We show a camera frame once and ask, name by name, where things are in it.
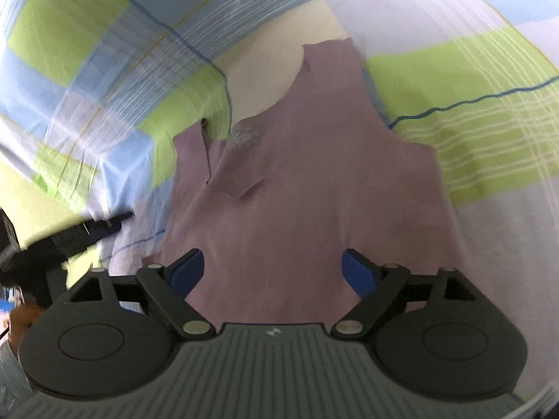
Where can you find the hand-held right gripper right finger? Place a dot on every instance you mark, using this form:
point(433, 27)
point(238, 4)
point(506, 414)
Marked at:
point(358, 273)

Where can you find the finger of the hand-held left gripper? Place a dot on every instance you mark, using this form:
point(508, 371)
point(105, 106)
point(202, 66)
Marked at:
point(98, 227)

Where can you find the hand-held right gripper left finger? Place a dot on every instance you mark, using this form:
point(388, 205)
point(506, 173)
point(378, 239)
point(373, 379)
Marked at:
point(187, 273)

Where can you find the pink tank top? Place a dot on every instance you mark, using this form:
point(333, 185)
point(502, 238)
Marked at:
point(305, 183)

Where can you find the person's left hand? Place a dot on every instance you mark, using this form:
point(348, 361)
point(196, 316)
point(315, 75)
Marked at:
point(24, 321)

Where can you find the plaid bedsheet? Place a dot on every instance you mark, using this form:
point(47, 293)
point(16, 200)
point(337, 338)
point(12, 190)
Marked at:
point(480, 96)

